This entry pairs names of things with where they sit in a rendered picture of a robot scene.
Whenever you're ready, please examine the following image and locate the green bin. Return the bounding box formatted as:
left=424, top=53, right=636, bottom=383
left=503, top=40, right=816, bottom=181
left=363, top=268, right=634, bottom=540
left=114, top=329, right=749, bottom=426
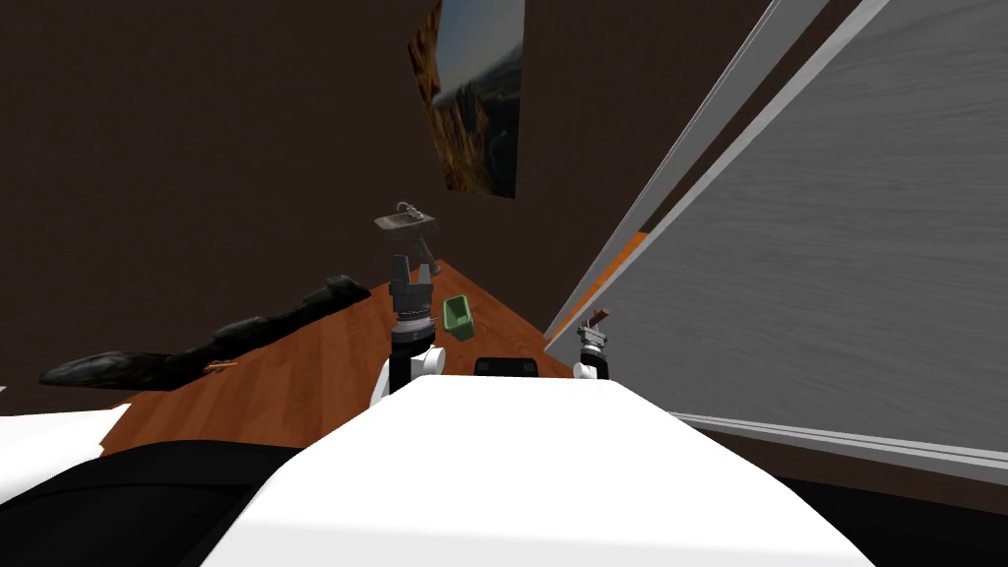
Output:
left=440, top=294, right=477, bottom=343

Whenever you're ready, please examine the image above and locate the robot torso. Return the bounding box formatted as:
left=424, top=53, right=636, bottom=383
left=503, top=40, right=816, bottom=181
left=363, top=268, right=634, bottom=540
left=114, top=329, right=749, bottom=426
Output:
left=200, top=356, right=877, bottom=567

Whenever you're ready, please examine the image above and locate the grey pedestal sink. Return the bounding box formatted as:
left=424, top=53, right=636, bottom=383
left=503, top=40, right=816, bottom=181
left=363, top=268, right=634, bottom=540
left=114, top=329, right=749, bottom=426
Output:
left=373, top=201, right=442, bottom=279

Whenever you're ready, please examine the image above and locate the grey door leaf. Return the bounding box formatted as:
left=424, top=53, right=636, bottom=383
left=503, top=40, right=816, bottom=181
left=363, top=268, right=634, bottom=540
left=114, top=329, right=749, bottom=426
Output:
left=543, top=0, right=1008, bottom=477

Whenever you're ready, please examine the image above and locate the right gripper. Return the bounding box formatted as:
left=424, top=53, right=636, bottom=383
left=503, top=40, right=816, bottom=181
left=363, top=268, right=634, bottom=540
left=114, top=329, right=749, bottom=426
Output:
left=578, top=307, right=612, bottom=347

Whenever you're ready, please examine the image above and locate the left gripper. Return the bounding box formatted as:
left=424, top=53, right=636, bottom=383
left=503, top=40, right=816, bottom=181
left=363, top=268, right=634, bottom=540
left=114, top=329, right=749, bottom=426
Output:
left=389, top=254, right=434, bottom=316

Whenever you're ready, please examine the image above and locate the landscape picture on wall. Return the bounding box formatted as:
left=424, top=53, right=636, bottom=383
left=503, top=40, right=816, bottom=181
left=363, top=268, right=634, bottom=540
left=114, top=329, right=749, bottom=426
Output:
left=407, top=0, right=528, bottom=200

